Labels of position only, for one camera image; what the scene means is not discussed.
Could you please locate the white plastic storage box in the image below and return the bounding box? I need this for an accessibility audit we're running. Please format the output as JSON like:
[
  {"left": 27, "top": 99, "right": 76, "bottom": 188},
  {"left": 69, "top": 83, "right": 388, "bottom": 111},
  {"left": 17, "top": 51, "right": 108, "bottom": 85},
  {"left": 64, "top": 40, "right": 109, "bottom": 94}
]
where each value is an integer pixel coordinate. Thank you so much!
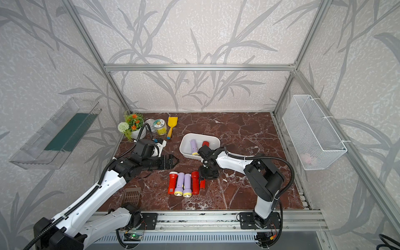
[{"left": 179, "top": 133, "right": 220, "bottom": 160}]

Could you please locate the pink object in basket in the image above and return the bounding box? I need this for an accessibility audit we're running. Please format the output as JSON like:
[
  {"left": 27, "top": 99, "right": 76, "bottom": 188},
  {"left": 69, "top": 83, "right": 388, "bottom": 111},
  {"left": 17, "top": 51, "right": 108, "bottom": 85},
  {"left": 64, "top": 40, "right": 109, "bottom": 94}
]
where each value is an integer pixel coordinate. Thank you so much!
[{"left": 300, "top": 153, "right": 316, "bottom": 166}]

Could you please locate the white wire mesh basket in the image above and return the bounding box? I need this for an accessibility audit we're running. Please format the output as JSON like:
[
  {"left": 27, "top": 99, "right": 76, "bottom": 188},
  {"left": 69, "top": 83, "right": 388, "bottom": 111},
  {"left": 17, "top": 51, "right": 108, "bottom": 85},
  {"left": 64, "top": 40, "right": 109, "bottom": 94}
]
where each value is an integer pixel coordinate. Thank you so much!
[{"left": 283, "top": 95, "right": 348, "bottom": 170}]

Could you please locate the purple flashlight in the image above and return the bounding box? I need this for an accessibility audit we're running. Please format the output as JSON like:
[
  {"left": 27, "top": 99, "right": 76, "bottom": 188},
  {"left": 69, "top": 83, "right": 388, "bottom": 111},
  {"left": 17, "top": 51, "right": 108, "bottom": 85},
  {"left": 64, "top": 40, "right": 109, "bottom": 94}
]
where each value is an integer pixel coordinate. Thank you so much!
[
  {"left": 183, "top": 174, "right": 192, "bottom": 198},
  {"left": 174, "top": 172, "right": 185, "bottom": 196},
  {"left": 190, "top": 139, "right": 199, "bottom": 156}
]

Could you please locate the yellow toy shovel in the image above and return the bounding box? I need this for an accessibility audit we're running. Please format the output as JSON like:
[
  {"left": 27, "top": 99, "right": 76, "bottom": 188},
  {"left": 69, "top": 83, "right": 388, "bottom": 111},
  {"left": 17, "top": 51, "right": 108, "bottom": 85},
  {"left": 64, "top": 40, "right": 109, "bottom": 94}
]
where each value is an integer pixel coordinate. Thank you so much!
[{"left": 167, "top": 117, "right": 178, "bottom": 140}]

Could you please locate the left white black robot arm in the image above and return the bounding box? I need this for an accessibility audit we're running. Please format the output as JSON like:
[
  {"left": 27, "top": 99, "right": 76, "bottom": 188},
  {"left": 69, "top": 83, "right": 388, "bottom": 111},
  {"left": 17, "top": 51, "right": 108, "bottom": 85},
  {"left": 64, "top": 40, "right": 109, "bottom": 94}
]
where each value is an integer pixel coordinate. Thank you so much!
[{"left": 25, "top": 139, "right": 179, "bottom": 250}]

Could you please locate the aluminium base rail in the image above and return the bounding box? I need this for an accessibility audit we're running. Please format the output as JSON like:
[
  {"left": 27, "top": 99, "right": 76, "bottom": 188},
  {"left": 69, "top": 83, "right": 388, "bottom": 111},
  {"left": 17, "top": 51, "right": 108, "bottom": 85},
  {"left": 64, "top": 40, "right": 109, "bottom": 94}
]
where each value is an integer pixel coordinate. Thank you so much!
[{"left": 90, "top": 210, "right": 329, "bottom": 233}]

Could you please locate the green yellow labelled can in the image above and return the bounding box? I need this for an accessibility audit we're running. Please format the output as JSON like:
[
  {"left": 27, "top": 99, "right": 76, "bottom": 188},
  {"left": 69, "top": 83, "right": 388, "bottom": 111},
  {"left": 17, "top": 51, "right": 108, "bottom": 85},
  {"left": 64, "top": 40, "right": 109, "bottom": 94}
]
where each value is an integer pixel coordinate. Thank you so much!
[{"left": 153, "top": 119, "right": 167, "bottom": 136}]

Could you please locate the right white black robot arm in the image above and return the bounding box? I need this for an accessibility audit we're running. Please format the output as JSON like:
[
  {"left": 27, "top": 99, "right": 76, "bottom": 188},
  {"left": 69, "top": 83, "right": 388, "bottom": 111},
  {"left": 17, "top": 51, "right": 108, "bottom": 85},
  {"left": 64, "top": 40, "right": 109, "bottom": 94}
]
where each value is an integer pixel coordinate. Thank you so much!
[{"left": 198, "top": 145, "right": 295, "bottom": 229}]

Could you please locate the clear plastic wall shelf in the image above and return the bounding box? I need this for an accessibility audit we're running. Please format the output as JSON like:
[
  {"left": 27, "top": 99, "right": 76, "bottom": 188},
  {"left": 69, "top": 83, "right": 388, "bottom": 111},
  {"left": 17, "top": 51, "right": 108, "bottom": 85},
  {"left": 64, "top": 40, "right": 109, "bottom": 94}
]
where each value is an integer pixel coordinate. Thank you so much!
[{"left": 10, "top": 98, "right": 102, "bottom": 170}]

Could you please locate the silver tin can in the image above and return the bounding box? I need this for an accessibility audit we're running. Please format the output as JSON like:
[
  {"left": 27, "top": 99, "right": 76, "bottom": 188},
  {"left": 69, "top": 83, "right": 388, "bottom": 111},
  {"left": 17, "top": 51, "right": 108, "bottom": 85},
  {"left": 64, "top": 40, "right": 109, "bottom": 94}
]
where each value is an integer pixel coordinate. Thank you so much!
[{"left": 145, "top": 119, "right": 156, "bottom": 133}]

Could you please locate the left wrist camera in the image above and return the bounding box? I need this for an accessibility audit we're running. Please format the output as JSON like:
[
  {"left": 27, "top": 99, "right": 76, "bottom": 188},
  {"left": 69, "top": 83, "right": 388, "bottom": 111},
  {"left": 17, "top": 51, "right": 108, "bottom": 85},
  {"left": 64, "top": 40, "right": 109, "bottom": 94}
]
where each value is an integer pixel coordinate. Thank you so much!
[{"left": 131, "top": 139, "right": 167, "bottom": 158}]

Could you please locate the green circuit board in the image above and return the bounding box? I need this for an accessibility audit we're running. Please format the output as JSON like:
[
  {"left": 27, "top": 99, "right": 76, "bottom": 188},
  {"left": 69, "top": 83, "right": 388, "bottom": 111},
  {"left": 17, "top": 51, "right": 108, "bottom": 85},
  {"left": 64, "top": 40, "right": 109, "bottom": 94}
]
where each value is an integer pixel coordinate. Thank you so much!
[{"left": 124, "top": 232, "right": 143, "bottom": 242}]

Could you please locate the potted orange flower plant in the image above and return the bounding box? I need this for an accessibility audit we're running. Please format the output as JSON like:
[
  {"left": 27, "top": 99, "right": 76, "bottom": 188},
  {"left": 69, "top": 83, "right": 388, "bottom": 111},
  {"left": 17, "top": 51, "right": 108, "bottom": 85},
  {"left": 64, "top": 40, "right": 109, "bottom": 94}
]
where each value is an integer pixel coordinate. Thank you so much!
[{"left": 117, "top": 111, "right": 147, "bottom": 142}]

